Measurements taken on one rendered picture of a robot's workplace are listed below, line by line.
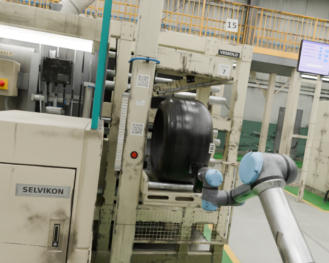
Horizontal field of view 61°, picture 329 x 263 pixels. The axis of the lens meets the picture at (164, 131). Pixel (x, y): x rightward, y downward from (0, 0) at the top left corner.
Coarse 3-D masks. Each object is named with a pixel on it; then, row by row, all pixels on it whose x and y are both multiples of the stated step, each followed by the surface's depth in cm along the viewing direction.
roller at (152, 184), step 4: (148, 184) 168; (152, 184) 168; (156, 184) 169; (160, 184) 169; (164, 184) 170; (168, 184) 170; (172, 184) 171; (176, 184) 172; (180, 184) 172; (184, 184) 173; (188, 184) 174; (192, 184) 175; (160, 188) 170; (164, 188) 171; (168, 188) 171; (172, 188) 171; (176, 188) 172; (180, 188) 172; (184, 188) 173; (188, 188) 173; (192, 188) 174
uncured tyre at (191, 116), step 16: (160, 112) 191; (176, 112) 162; (192, 112) 165; (208, 112) 171; (160, 128) 209; (176, 128) 158; (192, 128) 160; (208, 128) 163; (160, 144) 209; (176, 144) 157; (192, 144) 158; (208, 144) 161; (160, 160) 166; (176, 160) 159; (192, 160) 161; (208, 160) 166; (160, 176) 171; (176, 176) 167
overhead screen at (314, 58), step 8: (304, 40) 487; (304, 48) 488; (312, 48) 490; (320, 48) 492; (328, 48) 494; (304, 56) 490; (312, 56) 491; (320, 56) 493; (328, 56) 495; (304, 64) 491; (312, 64) 493; (320, 64) 495; (328, 64) 497; (304, 72) 492; (312, 72) 494; (320, 72) 496; (328, 72) 498
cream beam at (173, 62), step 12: (168, 60) 197; (180, 60) 198; (192, 60) 200; (204, 60) 202; (216, 60) 204; (228, 60) 206; (168, 72) 210; (180, 72) 202; (192, 72) 201; (204, 72) 203; (216, 72) 205
